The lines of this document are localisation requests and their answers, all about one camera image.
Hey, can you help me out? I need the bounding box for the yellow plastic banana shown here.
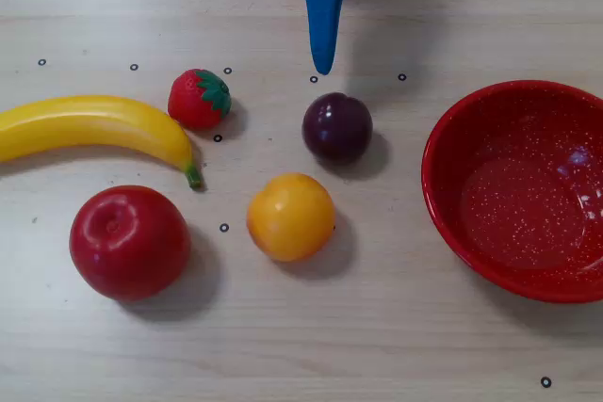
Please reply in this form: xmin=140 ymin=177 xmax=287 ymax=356
xmin=0 ymin=94 xmax=204 ymax=191

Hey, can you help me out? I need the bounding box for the red speckled enamel bowl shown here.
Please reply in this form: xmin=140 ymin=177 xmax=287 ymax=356
xmin=421 ymin=80 xmax=603 ymax=304

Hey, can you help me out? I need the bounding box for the dark purple plastic plum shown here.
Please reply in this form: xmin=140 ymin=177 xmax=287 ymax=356
xmin=301 ymin=91 xmax=374 ymax=164

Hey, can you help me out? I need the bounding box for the red plastic strawberry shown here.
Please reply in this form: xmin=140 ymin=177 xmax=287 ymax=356
xmin=167 ymin=68 xmax=233 ymax=131

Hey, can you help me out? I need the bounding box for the yellow orange plastic fruit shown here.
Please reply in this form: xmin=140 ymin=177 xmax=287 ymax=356
xmin=245 ymin=172 xmax=336 ymax=263

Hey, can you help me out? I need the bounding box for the red plastic apple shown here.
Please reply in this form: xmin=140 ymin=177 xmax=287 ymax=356
xmin=69 ymin=185 xmax=192 ymax=302

